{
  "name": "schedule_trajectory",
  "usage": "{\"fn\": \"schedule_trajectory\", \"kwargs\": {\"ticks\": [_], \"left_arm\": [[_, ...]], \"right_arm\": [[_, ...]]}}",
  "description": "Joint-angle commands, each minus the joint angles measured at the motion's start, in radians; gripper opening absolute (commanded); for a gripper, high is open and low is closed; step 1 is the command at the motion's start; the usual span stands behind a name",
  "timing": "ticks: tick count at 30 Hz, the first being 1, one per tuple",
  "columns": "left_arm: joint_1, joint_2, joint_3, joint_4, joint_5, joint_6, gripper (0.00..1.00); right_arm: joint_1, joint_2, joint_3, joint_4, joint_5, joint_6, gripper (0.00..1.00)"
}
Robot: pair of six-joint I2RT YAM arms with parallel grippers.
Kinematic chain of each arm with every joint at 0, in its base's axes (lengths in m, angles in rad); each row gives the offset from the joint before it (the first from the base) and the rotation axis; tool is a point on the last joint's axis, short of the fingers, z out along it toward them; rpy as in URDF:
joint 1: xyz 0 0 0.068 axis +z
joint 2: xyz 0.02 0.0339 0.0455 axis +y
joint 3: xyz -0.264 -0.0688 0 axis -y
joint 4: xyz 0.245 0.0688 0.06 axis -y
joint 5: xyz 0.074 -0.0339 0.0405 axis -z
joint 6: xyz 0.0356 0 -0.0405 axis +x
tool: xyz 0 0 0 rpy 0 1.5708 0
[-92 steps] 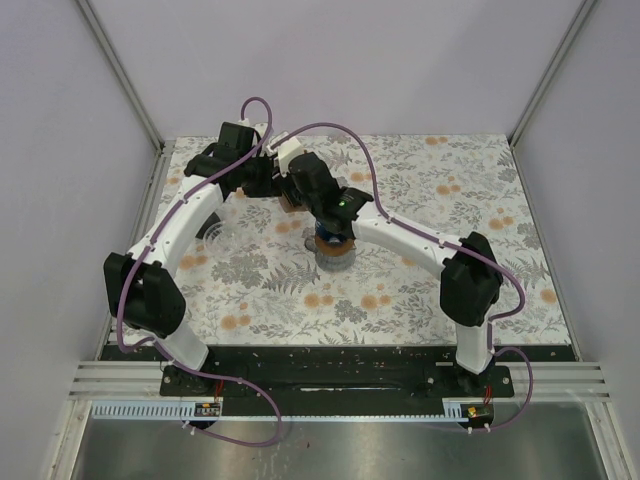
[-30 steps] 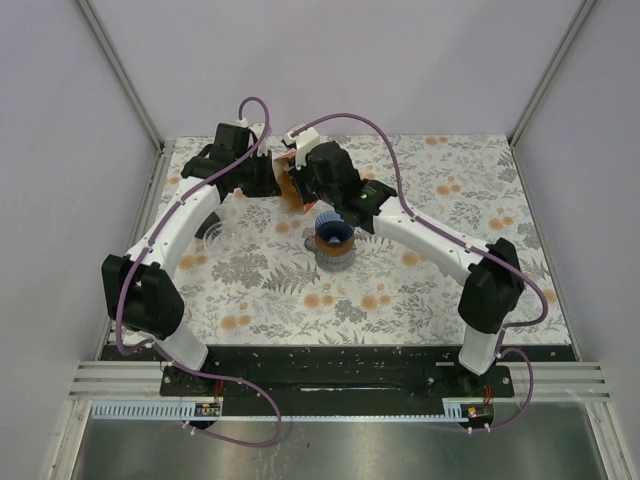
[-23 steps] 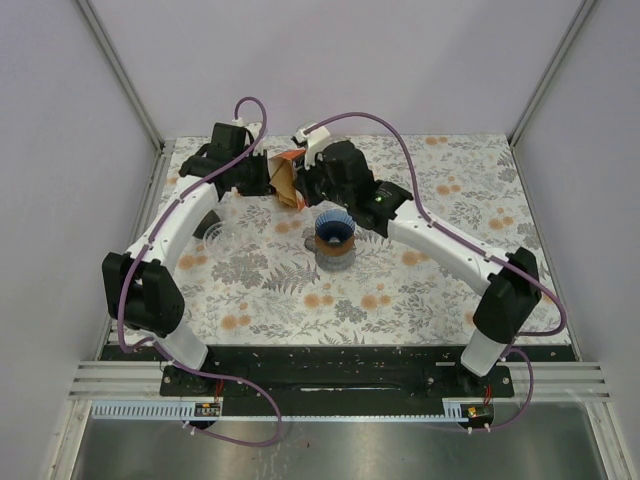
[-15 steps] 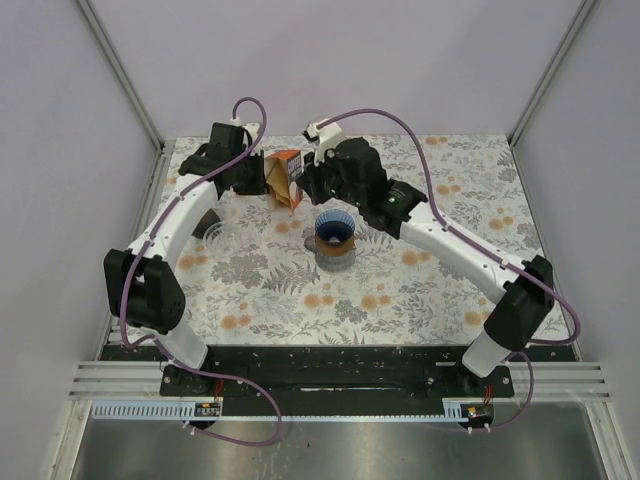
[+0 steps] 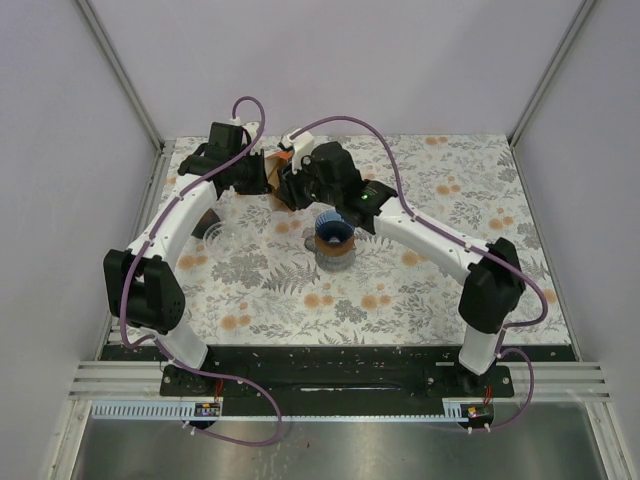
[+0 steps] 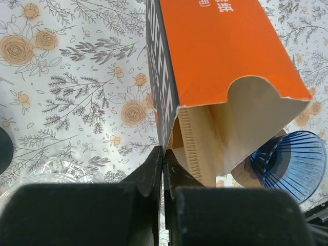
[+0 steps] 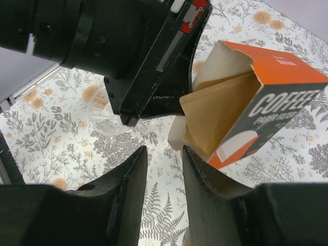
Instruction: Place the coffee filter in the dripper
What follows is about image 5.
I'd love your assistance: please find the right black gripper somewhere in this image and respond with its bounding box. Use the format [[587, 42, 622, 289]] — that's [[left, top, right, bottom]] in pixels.
[[274, 152, 341, 213]]

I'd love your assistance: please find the coffee filter paper box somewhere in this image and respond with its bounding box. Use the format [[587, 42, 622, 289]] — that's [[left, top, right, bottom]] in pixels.
[[265, 151, 291, 212]]

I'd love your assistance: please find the blue ribbed cone dripper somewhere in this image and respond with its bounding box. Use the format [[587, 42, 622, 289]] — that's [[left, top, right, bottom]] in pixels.
[[315, 210, 355, 239]]

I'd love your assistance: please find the round wooden dripper base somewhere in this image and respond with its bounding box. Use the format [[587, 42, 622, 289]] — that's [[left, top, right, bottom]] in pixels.
[[314, 234, 355, 257]]

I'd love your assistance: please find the grey glass coffee server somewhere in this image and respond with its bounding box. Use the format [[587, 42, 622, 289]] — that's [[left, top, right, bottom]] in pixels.
[[304, 236, 356, 273]]

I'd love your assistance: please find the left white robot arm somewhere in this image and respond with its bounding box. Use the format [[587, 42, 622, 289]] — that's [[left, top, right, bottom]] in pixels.
[[103, 117, 271, 395]]

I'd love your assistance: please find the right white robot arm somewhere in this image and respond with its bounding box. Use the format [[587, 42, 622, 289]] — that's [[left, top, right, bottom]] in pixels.
[[277, 139, 525, 396]]

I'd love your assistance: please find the brown bottle red cap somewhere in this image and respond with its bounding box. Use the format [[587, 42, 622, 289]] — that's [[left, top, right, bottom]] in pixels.
[[191, 209, 222, 240]]

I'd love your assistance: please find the clear plastic cup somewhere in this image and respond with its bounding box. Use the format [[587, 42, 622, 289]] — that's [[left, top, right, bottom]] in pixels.
[[203, 222, 241, 255]]

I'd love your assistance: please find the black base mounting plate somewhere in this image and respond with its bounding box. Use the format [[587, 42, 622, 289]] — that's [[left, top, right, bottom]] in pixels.
[[160, 346, 514, 417]]

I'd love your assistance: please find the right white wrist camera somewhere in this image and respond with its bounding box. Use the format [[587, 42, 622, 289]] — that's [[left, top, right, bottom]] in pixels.
[[278, 129, 315, 175]]

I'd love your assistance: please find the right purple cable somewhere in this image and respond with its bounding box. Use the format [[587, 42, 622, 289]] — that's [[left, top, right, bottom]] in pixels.
[[287, 115, 549, 432]]

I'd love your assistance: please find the left aluminium frame post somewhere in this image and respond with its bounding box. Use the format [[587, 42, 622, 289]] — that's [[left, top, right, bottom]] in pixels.
[[73, 0, 165, 152]]

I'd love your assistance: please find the aluminium frame post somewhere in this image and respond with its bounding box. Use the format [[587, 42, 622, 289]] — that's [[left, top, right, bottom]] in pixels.
[[507, 0, 600, 150], [73, 0, 165, 152]]

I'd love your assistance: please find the white slotted cable duct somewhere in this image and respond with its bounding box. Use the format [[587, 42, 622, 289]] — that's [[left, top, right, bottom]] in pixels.
[[91, 400, 222, 421]]

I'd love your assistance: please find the right aluminium frame post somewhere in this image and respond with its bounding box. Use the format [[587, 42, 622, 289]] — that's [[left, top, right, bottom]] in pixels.
[[507, 0, 600, 150]]

